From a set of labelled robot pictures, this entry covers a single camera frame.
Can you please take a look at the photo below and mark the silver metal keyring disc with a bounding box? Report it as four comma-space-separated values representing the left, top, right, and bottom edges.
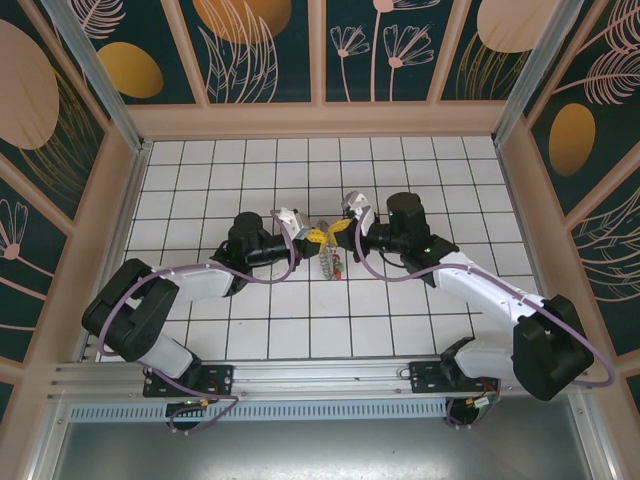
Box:
318, 247, 347, 282

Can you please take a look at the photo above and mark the grey metal sheet panel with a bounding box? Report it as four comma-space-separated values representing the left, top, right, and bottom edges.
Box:
27, 394, 614, 480

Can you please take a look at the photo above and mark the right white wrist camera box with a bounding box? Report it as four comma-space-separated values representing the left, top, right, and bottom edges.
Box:
339, 189, 372, 221

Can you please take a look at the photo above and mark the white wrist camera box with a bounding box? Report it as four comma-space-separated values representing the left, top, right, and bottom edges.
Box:
277, 207, 314, 244
339, 189, 372, 221

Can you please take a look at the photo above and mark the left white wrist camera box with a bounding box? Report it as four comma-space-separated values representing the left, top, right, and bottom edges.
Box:
277, 207, 314, 244

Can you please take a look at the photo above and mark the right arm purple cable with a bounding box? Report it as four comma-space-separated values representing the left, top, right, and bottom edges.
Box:
353, 207, 616, 431

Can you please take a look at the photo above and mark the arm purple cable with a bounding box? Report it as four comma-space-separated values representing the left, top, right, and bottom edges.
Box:
98, 208, 301, 435
353, 207, 616, 431

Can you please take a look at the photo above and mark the aluminium mounting rail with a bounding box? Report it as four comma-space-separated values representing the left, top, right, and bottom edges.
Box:
47, 354, 596, 404

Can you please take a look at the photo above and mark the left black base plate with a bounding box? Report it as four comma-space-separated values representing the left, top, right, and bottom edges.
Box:
143, 363, 236, 399

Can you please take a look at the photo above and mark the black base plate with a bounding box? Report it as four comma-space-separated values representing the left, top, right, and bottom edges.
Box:
143, 363, 236, 399
408, 360, 501, 396

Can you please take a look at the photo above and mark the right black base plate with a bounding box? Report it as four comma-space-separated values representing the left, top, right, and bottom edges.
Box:
408, 360, 501, 396

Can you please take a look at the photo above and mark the grey slotted cable duct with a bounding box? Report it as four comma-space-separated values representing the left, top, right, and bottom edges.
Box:
67, 399, 451, 421

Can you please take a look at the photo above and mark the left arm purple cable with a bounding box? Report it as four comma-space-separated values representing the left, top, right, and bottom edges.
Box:
98, 208, 301, 435

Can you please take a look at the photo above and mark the aluminium frame post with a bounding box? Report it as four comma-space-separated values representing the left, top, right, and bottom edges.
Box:
42, 0, 151, 151
492, 0, 584, 146

